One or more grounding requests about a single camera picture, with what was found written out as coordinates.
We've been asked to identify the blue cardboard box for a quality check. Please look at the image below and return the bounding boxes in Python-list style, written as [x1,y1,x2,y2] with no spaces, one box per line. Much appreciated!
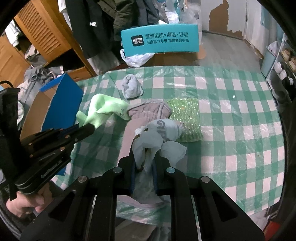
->
[20,73,83,139]

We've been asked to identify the light green cloth pouch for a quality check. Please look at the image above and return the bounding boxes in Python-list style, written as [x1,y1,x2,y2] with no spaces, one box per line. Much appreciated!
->
[76,94,130,128]

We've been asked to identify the grey sock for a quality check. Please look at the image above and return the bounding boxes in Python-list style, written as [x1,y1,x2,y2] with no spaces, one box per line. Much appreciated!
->
[121,74,144,99]

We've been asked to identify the white patterned sock bundle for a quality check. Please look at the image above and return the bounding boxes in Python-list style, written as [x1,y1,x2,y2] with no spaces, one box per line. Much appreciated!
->
[132,118,187,205]

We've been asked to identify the green glitter sponge cloth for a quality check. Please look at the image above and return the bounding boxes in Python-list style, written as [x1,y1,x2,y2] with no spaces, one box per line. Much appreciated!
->
[168,98,203,143]

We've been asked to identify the person left hand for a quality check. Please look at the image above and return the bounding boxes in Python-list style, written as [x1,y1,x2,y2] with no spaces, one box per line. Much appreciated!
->
[6,183,53,219]

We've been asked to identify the grey clothes pile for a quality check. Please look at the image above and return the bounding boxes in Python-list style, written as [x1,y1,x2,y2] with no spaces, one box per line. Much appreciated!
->
[24,66,64,84]

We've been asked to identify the red packet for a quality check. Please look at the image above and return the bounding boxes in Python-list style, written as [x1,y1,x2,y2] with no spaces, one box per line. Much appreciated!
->
[263,221,281,241]

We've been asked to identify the white plastic bag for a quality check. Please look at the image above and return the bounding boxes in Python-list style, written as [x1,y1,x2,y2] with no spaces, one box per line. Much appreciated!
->
[120,49,155,68]

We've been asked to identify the dark hanging coats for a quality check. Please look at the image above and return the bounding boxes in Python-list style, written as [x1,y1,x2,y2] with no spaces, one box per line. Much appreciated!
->
[65,0,159,62]

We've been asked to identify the wooden louvered wardrobe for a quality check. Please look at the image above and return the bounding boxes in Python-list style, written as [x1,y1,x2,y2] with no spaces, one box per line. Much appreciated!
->
[1,1,96,86]

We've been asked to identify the teal printed shipping box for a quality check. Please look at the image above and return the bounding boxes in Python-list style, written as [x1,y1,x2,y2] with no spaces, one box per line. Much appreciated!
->
[121,24,199,57]

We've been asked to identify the shoe rack with shoes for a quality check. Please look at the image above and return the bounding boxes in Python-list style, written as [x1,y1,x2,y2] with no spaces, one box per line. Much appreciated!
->
[266,34,295,104]

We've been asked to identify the blue plastic bag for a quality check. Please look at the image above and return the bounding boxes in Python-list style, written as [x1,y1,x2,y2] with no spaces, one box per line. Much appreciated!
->
[154,1,201,25]

